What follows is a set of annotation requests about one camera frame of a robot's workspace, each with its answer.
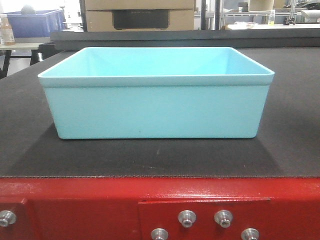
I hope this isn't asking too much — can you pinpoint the black conveyor belt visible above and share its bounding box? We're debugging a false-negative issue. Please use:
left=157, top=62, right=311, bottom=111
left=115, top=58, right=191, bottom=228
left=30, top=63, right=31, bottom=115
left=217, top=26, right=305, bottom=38
left=0, top=28, right=320, bottom=178

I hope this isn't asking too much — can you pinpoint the silver bolt far left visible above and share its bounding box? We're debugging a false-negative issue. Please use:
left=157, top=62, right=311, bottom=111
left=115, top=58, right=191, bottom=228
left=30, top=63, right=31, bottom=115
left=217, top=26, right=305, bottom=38
left=0, top=210, right=17, bottom=227

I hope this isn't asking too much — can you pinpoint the yellow liquid bottle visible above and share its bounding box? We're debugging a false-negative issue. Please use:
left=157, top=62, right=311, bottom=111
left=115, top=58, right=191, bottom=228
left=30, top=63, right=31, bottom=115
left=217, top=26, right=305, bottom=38
left=268, top=9, right=276, bottom=26

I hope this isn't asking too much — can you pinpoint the silver bolt upper middle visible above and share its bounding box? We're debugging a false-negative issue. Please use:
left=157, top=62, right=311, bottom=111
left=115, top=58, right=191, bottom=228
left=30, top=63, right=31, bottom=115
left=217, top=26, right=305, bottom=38
left=177, top=210, right=197, bottom=228

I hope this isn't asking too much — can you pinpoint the silver bolt upper right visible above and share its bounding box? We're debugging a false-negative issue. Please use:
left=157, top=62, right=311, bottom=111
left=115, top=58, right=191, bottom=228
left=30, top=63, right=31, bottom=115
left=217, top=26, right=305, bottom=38
left=214, top=210, right=233, bottom=228

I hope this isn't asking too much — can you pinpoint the red conveyor frame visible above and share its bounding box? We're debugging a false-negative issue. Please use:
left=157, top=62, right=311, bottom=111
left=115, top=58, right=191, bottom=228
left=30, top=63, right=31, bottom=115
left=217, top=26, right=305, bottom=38
left=0, top=177, right=320, bottom=240

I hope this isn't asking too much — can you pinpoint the blue crate on table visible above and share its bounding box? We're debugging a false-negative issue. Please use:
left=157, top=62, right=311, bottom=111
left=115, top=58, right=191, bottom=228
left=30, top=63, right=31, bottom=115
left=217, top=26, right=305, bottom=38
left=6, top=9, right=64, bottom=39

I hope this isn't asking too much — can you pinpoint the silver bolt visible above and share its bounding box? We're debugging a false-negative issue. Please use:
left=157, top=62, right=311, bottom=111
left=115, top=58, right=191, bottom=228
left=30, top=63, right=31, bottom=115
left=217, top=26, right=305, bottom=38
left=177, top=210, right=197, bottom=228
left=214, top=210, right=233, bottom=228
left=150, top=228, right=169, bottom=240
left=0, top=210, right=17, bottom=227
left=241, top=228, right=260, bottom=240

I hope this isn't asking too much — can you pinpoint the orange drink bottle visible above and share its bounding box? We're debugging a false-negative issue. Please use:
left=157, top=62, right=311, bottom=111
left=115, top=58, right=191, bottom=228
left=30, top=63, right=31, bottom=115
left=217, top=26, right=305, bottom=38
left=0, top=13, right=16, bottom=46

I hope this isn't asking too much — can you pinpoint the light blue plastic bin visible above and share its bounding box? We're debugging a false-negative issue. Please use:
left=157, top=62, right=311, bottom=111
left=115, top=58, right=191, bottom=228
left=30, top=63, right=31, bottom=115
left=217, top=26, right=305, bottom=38
left=38, top=47, right=275, bottom=140

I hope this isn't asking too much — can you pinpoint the silver bolt lower right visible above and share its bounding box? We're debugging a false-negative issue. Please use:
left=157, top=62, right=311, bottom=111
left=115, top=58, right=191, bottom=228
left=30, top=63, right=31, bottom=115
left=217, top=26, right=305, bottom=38
left=241, top=228, right=260, bottom=240

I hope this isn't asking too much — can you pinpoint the silver bolt lower left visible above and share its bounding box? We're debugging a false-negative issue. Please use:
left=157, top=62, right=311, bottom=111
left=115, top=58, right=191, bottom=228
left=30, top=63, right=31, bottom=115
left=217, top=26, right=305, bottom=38
left=150, top=228, right=169, bottom=240

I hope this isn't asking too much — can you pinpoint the cardboard box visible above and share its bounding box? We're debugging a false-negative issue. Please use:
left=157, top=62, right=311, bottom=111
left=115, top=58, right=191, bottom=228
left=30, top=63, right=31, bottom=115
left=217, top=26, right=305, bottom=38
left=84, top=0, right=195, bottom=32

